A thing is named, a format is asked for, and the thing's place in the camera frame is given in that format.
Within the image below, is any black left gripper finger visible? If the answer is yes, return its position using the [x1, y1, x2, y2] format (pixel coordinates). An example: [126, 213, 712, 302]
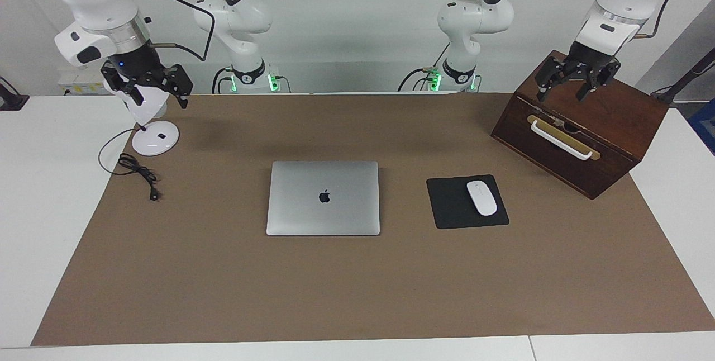
[535, 72, 560, 103]
[575, 73, 601, 102]

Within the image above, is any silver laptop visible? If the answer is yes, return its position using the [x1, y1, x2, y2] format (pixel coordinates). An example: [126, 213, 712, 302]
[266, 160, 381, 236]

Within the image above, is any dark wooden box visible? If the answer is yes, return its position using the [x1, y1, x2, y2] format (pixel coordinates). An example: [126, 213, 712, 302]
[490, 50, 670, 201]

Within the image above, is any white desk lamp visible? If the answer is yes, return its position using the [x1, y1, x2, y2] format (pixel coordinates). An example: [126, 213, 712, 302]
[103, 79, 180, 156]

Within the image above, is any black stand leg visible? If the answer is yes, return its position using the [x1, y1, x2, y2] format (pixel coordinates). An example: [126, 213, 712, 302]
[651, 48, 715, 106]

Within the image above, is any blue object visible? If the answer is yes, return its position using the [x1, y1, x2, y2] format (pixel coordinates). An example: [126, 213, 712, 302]
[687, 98, 715, 155]

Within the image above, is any white computer mouse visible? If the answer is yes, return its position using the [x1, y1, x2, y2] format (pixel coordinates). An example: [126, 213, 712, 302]
[466, 180, 498, 217]

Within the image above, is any black mouse pad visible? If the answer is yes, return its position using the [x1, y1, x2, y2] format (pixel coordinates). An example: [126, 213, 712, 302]
[426, 174, 510, 230]

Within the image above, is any brown table mat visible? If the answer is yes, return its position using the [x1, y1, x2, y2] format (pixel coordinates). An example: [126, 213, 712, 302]
[31, 93, 715, 346]

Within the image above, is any black base cable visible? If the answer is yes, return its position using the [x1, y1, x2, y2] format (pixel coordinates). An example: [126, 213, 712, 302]
[212, 66, 235, 94]
[398, 42, 452, 92]

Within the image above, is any white box handle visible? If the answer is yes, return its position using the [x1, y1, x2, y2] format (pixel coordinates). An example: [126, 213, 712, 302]
[530, 120, 594, 160]

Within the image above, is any black lamp power cable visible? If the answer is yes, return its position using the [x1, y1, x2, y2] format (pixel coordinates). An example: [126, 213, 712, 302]
[98, 128, 160, 202]

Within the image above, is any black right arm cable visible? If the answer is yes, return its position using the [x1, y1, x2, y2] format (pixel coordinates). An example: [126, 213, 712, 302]
[151, 0, 216, 63]

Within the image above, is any black clamp mount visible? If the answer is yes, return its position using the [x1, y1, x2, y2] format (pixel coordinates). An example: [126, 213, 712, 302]
[0, 77, 30, 111]

